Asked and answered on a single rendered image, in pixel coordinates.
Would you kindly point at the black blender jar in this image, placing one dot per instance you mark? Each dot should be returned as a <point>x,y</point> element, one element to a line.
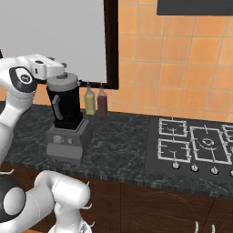
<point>67,106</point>

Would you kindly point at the grey blender lid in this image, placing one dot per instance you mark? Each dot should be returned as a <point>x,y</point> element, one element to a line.
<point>63,82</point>

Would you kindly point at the dark extractor hood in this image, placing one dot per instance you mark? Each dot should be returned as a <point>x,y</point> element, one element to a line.
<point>194,7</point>

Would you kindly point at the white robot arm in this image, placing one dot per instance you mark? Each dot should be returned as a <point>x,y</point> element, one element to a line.
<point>14,110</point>

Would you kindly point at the grey blender base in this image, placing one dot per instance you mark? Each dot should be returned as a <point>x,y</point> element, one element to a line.
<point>68,142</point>

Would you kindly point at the dark red bottle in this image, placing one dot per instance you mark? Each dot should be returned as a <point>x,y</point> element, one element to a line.
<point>102,104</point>

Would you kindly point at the silver hob knob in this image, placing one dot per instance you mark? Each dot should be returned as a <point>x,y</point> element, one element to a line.
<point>231,174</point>
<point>194,167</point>
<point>175,165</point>
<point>214,170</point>

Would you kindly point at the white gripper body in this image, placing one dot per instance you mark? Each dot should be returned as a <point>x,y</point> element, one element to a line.
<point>54,68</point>

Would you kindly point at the dark brown cupboard door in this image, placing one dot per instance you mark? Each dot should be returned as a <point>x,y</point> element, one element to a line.
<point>104,209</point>
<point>224,217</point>
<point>164,212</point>

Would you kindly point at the yellow bottle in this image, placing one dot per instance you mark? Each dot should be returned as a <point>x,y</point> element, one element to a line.
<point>89,103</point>

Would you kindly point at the black hob with grey grates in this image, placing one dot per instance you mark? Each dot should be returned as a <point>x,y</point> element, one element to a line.
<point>182,142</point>

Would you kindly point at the window with dark frame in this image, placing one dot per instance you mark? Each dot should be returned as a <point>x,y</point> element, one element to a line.
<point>54,30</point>

